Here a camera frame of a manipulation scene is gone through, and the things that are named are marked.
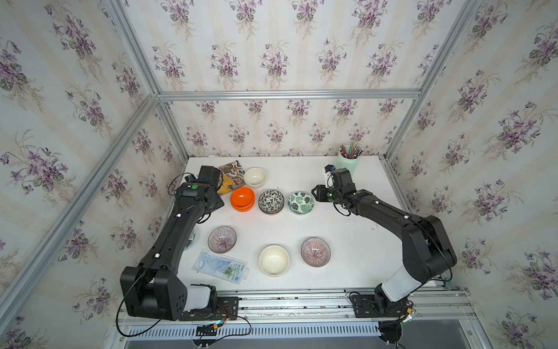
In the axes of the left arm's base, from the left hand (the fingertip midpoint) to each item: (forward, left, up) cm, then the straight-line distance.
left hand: (211, 207), depth 80 cm
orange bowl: (+12, -9, -13) cm, 20 cm away
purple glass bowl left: (-6, -2, -16) cm, 17 cm away
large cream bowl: (-14, -24, -17) cm, 32 cm away
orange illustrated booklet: (+29, -2, -17) cm, 33 cm away
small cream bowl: (+27, -14, -15) cm, 33 cm away
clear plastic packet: (-16, -3, -17) cm, 24 cm away
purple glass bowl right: (-11, -40, -16) cm, 45 cm away
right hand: (+11, -42, -5) cm, 44 cm away
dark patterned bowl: (+12, -22, -14) cm, 29 cm away
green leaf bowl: (+12, -36, -15) cm, 41 cm away
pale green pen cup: (+29, -59, -2) cm, 65 cm away
